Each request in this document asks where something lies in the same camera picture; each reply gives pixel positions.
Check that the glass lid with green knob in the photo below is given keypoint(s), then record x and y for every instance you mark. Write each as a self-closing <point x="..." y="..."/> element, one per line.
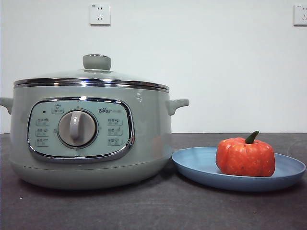
<point x="96" y="63"/>

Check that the orange pumpkin with green stem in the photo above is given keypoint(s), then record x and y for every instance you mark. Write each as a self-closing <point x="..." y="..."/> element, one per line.
<point x="247" y="158"/>

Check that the pale green electric steamer pot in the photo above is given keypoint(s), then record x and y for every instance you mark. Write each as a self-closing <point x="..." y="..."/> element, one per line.
<point x="148" y="134"/>

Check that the blue round plate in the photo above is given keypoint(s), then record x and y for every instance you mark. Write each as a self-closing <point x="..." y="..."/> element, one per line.
<point x="192" y="163"/>

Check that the white wall socket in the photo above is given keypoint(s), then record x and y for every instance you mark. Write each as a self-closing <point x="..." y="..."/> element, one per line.
<point x="301" y="15"/>
<point x="100" y="14"/>

